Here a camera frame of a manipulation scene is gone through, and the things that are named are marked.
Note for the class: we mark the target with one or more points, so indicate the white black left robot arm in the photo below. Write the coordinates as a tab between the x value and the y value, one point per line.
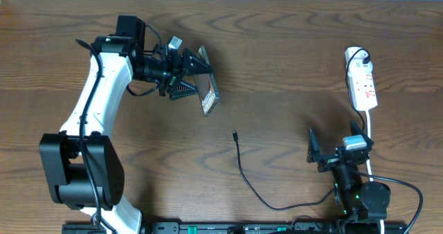
82	168

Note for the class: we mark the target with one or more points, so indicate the white power strip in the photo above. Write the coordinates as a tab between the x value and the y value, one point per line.
359	77

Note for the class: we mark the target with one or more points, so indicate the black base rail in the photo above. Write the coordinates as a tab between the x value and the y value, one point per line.
250	228

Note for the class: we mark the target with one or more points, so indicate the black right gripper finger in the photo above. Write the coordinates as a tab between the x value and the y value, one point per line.
356	130
313	152

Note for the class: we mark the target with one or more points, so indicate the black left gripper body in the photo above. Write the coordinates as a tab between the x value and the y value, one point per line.
160	69

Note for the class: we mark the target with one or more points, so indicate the gold Galaxy smartphone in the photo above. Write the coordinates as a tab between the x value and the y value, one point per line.
207	91

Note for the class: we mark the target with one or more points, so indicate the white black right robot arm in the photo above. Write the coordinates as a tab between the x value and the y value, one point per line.
364	203

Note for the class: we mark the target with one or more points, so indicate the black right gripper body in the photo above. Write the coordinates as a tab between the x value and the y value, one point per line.
328	163

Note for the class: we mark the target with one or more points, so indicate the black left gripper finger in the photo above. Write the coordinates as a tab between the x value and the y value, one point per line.
183	90
192	65

